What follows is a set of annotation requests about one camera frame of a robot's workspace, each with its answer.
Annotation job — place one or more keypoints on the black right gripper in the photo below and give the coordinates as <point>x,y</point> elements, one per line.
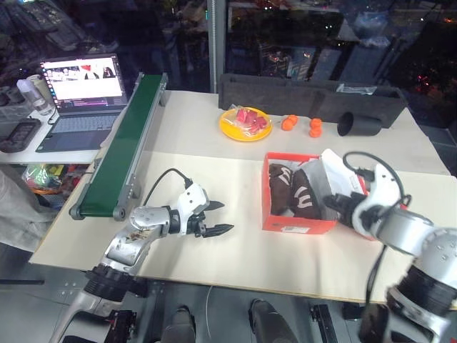
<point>351,209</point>

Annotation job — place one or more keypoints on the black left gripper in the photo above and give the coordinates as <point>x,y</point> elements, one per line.
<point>200,225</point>

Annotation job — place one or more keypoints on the brown shoe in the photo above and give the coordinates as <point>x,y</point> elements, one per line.
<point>280,193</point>
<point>303,200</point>

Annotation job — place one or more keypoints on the orange shoe box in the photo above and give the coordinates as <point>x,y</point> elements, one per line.
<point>296,227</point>

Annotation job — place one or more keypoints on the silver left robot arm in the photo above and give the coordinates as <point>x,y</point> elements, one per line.
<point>143,218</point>

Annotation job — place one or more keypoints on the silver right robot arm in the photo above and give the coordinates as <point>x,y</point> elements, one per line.
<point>417,232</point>

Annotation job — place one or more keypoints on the green conveyor belt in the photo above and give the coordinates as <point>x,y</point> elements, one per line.
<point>121,157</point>

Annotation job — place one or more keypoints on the yellow plate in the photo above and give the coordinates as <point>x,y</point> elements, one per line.
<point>230,134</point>

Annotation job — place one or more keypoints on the orange toy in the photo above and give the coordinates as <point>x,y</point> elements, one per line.
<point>289,122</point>
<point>315,128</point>

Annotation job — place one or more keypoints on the black cup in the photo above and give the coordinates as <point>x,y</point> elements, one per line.
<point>360,126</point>

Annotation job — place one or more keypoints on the black table support block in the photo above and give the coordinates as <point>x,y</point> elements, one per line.
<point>353,311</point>

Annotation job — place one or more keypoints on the clear bag of red blocks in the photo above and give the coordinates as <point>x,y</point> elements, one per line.
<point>250,119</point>

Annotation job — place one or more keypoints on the black floor bar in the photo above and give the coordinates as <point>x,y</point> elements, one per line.
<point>323,323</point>

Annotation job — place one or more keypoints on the dark grey foam tray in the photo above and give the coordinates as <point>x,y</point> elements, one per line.
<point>271,96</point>

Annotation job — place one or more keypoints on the grey open laptop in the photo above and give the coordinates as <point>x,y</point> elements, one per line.
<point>78,132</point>

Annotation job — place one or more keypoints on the colourful packaged items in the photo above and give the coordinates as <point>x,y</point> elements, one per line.
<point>46,177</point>

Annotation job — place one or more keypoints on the person in grey clothes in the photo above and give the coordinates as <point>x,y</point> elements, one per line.
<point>18,211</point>

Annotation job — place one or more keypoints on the black handheld device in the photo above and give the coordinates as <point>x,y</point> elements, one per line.
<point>21,135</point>

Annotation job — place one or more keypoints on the clear plastic cup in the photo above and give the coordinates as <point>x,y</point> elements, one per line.
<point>42,96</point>

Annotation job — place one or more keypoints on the white round bottle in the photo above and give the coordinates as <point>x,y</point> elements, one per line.
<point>25,93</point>

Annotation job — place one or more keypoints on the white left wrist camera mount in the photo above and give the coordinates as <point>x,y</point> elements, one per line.
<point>191,200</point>

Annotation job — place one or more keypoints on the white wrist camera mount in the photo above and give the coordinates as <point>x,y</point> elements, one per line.
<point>383,186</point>
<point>191,200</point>

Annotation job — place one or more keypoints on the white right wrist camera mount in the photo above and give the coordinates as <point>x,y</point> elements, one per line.
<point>383,186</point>

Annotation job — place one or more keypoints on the grey metal window post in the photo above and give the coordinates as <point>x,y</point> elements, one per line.
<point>218,46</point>

